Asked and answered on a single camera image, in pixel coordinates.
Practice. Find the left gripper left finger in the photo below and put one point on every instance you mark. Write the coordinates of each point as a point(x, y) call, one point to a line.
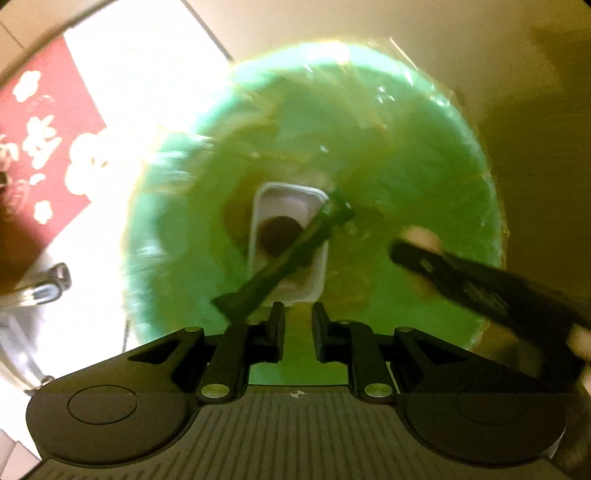
point(230, 356)

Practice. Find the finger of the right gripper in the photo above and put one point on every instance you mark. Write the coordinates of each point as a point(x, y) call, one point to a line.
point(462, 281)

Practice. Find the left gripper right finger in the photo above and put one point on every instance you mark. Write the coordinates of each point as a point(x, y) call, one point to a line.
point(355, 345)

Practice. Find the red white food tray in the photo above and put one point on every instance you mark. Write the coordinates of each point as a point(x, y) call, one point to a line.
point(279, 212)

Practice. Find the long green wrapper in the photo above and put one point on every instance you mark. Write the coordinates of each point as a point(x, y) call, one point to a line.
point(237, 306)

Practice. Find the green lined trash bin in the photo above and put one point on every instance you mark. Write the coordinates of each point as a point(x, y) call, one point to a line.
point(342, 118)

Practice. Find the potato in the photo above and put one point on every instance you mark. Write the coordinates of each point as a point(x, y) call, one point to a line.
point(423, 238)

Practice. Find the red printed carton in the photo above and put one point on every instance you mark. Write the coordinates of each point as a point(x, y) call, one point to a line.
point(45, 108)

